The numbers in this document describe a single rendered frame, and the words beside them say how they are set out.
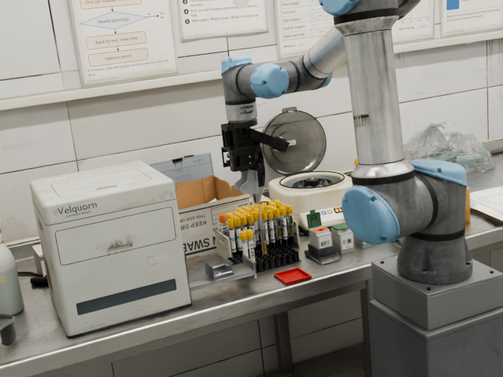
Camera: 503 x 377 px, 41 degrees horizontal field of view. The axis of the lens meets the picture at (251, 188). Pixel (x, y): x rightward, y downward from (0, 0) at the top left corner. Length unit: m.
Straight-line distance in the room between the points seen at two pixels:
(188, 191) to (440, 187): 0.98
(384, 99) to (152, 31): 1.01
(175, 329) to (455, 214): 0.64
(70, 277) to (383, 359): 0.69
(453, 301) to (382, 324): 0.18
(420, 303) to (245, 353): 1.17
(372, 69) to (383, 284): 0.48
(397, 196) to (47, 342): 0.79
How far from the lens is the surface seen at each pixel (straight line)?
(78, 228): 1.44
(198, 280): 1.59
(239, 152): 1.61
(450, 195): 1.34
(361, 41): 1.22
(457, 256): 1.39
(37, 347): 1.51
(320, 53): 1.51
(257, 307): 1.57
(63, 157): 2.06
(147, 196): 1.45
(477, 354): 1.46
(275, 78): 1.50
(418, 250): 1.38
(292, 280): 1.63
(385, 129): 1.23
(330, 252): 1.73
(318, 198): 1.95
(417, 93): 2.54
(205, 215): 1.82
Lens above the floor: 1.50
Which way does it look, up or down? 15 degrees down
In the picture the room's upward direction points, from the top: 6 degrees counter-clockwise
